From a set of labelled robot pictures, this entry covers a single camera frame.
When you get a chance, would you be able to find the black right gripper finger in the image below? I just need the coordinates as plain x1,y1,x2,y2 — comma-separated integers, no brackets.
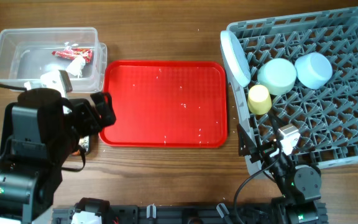
237,124,255,156
267,112,287,131

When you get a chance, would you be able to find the yellow plastic cup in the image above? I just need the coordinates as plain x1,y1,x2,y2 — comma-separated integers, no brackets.
247,85,272,115

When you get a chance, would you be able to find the white tissue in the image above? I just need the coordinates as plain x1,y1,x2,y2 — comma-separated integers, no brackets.
66,57,86,78

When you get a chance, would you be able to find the mint green bowl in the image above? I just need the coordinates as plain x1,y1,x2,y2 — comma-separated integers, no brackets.
257,58,297,95

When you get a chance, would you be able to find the red snack wrapper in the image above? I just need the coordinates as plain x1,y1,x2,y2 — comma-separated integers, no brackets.
52,47,93,63

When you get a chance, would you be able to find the light blue bowl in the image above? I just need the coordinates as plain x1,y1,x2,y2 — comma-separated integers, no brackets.
295,52,333,90

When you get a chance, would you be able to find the light blue plate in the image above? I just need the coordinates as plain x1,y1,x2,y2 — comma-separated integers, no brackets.
220,30,250,88

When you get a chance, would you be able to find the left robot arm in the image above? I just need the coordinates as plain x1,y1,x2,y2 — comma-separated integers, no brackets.
0,88,116,223

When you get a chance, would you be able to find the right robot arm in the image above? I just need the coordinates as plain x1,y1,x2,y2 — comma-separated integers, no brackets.
234,112,323,223

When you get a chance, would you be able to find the grey dishwasher rack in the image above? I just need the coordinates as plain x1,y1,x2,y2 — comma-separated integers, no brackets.
224,7,358,169

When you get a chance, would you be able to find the black tray bin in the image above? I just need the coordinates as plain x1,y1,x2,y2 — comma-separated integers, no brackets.
71,136,91,156

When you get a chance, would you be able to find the red plastic tray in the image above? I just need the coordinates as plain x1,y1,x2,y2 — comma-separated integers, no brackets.
99,60,227,148

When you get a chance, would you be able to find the clear plastic bin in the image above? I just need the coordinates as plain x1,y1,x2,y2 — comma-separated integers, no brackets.
0,27,108,93

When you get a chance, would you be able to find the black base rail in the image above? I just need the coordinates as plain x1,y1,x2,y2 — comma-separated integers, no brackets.
52,198,328,224

